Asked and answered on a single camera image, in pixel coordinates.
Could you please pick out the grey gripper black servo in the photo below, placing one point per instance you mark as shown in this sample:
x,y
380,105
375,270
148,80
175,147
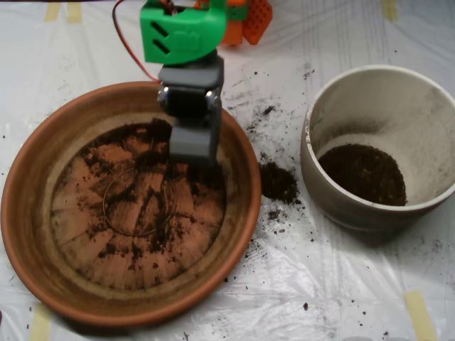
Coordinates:
x,y
189,103

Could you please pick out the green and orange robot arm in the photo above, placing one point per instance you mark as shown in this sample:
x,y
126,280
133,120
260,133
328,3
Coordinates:
x,y
181,35

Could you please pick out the orange and green robot base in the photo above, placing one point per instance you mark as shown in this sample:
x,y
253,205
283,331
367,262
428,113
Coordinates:
x,y
256,21

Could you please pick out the small dark soil clump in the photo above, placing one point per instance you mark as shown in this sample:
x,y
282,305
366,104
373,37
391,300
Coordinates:
x,y
274,214
269,110

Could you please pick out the spilled dark soil pile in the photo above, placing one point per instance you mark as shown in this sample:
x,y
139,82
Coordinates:
x,y
279,183

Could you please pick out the terracotta clay saucer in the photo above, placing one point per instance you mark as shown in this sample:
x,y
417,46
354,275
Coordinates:
x,y
32,184

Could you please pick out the white ceramic pot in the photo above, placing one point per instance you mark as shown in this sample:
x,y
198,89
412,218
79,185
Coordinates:
x,y
355,220

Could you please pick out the beige masking tape strip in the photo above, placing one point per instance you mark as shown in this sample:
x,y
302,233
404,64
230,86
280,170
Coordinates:
x,y
390,10
421,316
52,12
40,325
74,13

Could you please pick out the clear plastic sheet cover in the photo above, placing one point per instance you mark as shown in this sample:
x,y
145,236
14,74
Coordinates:
x,y
320,284

